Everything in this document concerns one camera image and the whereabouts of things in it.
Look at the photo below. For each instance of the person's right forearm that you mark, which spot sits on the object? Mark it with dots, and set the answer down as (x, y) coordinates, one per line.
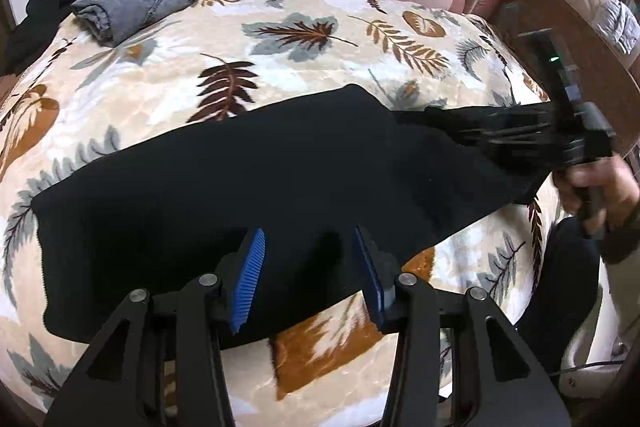
(625, 244)

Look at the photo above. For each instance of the leaf print blanket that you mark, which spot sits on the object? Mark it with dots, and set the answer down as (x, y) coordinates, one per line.
(325, 57)

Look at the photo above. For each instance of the brown bed sheet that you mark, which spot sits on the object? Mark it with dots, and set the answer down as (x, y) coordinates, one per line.
(6, 88)

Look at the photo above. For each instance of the person's right hand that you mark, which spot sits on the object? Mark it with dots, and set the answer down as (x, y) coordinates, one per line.
(620, 192)

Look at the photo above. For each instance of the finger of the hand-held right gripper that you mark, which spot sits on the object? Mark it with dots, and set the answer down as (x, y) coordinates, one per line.
(500, 114)
(525, 142)

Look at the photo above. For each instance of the black pants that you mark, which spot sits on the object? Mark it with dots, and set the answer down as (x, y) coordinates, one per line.
(250, 167)

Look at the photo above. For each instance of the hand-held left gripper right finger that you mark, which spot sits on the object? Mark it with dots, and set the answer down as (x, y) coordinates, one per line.
(371, 279)

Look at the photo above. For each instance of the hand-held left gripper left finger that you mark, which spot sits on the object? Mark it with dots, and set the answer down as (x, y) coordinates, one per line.
(247, 277)

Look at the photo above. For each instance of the person's leg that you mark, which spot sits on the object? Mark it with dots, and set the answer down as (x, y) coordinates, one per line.
(560, 282)

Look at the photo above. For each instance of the brown wooden board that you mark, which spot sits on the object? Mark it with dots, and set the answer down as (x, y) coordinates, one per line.
(550, 7)

